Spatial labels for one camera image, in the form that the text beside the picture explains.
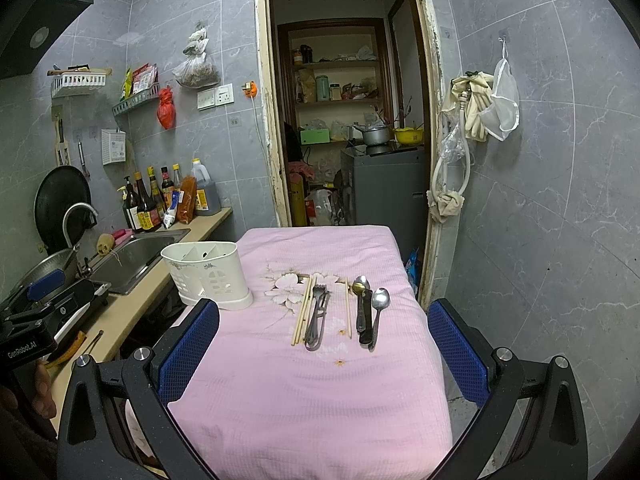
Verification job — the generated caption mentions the large vinegar jug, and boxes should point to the large vinegar jug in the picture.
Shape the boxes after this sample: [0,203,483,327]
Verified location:
[191,158,221,216]

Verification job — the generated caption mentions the dark handled spoon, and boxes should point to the dark handled spoon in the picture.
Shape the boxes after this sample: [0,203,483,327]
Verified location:
[358,279,372,349]

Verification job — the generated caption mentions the red plastic bag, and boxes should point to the red plastic bag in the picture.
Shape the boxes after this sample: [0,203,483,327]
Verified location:
[156,86,176,130]

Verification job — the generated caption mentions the wooden chopstick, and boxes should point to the wooden chopstick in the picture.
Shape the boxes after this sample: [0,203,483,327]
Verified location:
[344,278,352,339]
[294,274,317,344]
[291,275,314,346]

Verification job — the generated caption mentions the blue white packet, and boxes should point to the blue white packet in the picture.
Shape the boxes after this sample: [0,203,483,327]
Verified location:
[163,190,180,229]

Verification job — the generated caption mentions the grey cabinet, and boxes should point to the grey cabinet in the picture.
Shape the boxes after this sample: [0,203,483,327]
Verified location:
[341,144,426,260]

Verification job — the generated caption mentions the black range hood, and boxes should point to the black range hood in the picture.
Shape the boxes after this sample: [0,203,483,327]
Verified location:
[1,0,93,79]

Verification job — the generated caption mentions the steel peeler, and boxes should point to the steel peeler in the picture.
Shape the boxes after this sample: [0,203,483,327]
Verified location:
[312,290,331,351]

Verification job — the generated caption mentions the grey wall shelf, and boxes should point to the grey wall shelf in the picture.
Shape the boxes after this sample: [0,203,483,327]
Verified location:
[112,82,160,117]

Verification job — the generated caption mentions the white plastic utensil holder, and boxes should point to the white plastic utensil holder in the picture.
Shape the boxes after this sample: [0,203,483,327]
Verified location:
[160,240,254,311]

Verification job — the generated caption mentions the dark soy sauce bottle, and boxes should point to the dark soy sauce bottle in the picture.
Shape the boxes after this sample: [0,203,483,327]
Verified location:
[134,171,160,232]

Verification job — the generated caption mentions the white wall basket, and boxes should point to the white wall basket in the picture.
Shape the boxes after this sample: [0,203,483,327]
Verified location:
[47,66,113,99]

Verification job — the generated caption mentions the gold spoon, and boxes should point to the gold spoon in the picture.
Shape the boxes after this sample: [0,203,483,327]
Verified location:
[352,275,368,334]

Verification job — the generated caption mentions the yellow bowl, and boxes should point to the yellow bowl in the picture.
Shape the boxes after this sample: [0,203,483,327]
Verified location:
[394,127,424,146]

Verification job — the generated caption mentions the clear plastic bag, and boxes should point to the clear plastic bag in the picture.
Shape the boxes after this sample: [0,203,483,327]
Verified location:
[480,38,521,142]

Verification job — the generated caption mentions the hanging cloth rags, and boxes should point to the hanging cloth rags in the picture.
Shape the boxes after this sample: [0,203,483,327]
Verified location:
[442,72,494,142]

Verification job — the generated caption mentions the steel spoon large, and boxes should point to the steel spoon large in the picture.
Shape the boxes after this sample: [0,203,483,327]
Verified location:
[369,287,390,352]

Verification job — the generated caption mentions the aluminium pot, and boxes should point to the aluminium pot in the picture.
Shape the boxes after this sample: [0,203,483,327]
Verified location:
[352,124,392,146]

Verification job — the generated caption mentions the loofah sponge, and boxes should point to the loofah sponge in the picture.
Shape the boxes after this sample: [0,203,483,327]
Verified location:
[96,233,115,257]

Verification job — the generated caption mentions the pink floral tablecloth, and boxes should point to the pink floral tablecloth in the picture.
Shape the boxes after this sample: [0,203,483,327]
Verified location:
[168,226,452,479]

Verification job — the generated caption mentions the orange wall plug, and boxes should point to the orange wall plug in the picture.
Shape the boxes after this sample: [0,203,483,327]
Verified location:
[243,80,257,99]

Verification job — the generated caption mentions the white wall box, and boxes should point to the white wall box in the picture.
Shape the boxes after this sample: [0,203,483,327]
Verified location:
[101,129,127,166]

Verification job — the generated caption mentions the stainless steel sink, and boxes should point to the stainless steel sink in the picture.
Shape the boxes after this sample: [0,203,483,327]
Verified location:
[90,229,190,295]

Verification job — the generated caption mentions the black wok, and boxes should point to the black wok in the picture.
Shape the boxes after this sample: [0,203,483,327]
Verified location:
[34,165,91,255]

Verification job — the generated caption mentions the wall switch panel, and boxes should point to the wall switch panel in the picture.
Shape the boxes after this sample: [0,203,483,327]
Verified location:
[196,84,234,110]

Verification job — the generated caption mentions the orange spice bag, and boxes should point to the orange spice bag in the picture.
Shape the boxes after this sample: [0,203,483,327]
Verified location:
[177,176,198,224]

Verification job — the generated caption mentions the steel fork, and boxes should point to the steel fork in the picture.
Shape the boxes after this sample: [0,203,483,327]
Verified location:
[304,285,326,351]

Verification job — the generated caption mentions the hanging dried goods bag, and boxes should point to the hanging dried goods bag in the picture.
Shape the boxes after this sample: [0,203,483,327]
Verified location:
[171,22,220,90]

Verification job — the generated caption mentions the chrome faucet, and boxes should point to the chrome faucet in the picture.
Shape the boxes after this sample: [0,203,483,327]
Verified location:
[62,202,99,248]

